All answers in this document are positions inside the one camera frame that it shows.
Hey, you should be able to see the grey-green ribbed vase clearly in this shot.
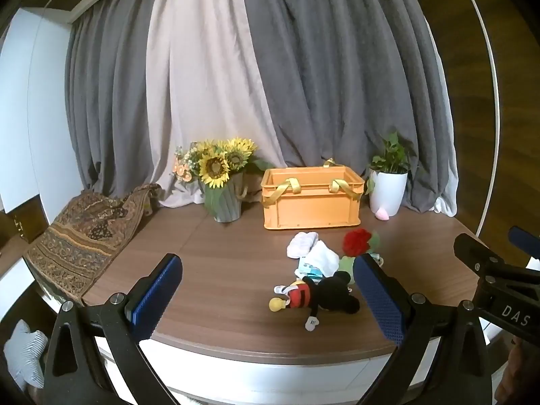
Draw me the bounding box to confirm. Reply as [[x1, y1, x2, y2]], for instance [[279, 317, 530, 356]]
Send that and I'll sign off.
[[198, 173, 245, 223]]

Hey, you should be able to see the white wardrobe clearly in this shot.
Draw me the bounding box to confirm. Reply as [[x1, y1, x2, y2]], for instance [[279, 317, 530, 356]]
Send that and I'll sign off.
[[0, 7, 85, 224]]

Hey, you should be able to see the white ribbed plant pot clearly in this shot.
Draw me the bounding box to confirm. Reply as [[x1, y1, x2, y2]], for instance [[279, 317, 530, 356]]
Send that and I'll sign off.
[[369, 168, 409, 217]]

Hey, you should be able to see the white sheer curtain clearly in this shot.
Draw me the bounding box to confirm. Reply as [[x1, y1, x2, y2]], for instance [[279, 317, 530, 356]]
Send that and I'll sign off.
[[422, 17, 459, 217]]

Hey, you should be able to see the green potted plant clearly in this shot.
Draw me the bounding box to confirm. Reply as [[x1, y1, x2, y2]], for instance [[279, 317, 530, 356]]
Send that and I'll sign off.
[[365, 132, 412, 195]]

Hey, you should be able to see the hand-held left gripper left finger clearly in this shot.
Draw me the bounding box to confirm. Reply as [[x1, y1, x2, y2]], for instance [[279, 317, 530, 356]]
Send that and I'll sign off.
[[44, 253, 183, 405]]

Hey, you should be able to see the white striped star pillow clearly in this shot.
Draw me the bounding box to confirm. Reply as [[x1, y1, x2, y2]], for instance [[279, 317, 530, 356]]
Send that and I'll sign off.
[[4, 320, 49, 393]]

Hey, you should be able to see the white folded cloth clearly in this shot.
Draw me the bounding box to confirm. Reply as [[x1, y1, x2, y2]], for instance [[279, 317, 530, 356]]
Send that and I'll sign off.
[[304, 240, 340, 279]]

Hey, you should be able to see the fluffy lilac white plush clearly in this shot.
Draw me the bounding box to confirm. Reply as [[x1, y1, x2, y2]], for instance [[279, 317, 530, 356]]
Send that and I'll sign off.
[[287, 232, 318, 259]]

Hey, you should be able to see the red rose green plush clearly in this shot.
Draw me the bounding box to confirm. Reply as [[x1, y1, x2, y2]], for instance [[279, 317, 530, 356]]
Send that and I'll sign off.
[[340, 228, 384, 273]]

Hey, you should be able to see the grey curtain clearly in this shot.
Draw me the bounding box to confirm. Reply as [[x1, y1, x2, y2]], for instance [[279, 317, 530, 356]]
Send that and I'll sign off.
[[65, 0, 169, 195], [238, 0, 458, 216]]

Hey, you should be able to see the brown patterned cloth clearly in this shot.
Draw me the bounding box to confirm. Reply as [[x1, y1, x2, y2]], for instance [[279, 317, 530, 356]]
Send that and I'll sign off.
[[25, 183, 163, 306]]

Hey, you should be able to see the black mouse plush doll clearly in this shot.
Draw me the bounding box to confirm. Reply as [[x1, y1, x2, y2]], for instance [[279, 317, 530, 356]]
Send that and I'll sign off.
[[269, 271, 361, 332]]

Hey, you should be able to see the printed tissue pack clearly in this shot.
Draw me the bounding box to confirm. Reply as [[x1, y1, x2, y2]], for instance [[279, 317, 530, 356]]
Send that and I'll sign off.
[[294, 262, 323, 281]]

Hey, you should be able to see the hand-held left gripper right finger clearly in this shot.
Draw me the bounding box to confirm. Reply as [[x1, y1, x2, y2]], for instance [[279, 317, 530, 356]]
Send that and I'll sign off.
[[353, 254, 494, 405]]

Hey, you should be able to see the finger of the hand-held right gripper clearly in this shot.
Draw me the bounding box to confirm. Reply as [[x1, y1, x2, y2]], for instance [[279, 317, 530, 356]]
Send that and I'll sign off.
[[508, 225, 540, 261], [453, 233, 508, 280]]

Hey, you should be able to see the orange plastic crate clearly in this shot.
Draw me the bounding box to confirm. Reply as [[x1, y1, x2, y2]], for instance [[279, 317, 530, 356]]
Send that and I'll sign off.
[[260, 158, 366, 231]]

